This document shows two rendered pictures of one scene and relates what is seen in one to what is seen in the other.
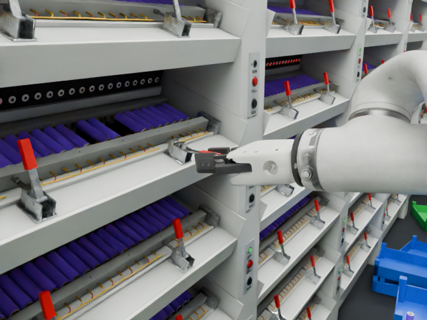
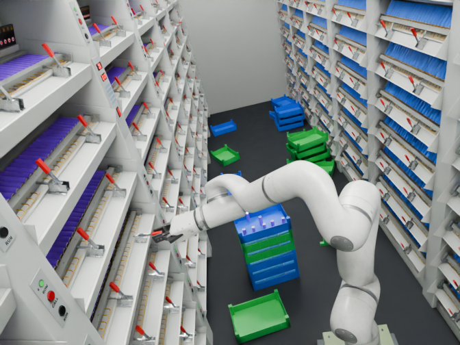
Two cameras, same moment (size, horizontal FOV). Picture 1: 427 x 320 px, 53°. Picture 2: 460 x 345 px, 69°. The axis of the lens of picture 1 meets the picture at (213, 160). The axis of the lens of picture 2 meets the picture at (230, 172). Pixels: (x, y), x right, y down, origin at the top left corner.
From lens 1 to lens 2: 66 cm
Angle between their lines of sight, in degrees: 30
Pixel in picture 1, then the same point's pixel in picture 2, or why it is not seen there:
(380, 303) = not seen: hidden behind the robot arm
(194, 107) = not seen: hidden behind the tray
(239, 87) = (144, 191)
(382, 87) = (216, 188)
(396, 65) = (220, 184)
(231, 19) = (128, 165)
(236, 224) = (167, 244)
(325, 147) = (207, 217)
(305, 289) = (194, 241)
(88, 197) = (133, 284)
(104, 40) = (115, 228)
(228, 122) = (145, 207)
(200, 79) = not seen: hidden behind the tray
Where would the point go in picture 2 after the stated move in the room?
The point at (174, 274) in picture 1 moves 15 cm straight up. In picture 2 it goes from (161, 284) to (147, 256)
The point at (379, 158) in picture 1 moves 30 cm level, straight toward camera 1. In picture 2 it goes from (226, 214) to (256, 279)
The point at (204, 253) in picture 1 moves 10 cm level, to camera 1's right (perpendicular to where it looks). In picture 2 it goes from (163, 266) to (184, 252)
